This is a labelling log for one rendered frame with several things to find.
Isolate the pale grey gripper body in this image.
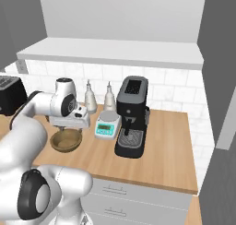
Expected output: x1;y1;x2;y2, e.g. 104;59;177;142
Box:
49;112;92;130

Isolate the brown bowl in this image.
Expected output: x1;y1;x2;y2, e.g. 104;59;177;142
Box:
50;128;84;154

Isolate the white open cabinet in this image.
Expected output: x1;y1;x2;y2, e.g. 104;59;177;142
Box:
16;0;221;71

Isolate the grey cabinet door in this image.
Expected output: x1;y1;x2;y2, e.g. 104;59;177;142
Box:
0;0;49;72
196;0;236;151

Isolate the white kitchen scale teal display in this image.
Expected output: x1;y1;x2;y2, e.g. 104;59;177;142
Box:
93;110;122;141

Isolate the pale grey bottle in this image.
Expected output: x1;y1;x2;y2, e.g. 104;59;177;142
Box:
84;78;99;114
102;80;118;113

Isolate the black espresso machine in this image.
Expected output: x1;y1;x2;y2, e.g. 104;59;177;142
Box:
113;76;151;160

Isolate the black toaster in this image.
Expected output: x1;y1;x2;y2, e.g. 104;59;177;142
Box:
0;75;29;117

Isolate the pale grey drawer front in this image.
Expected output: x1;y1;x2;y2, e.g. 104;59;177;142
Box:
88;177;194;212
80;193;189;225

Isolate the grey drawer handle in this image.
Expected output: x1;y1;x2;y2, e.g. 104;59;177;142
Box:
102;185;128;195
103;206;129;217

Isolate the grey wall socket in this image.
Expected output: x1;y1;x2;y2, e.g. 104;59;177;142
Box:
17;59;29;75

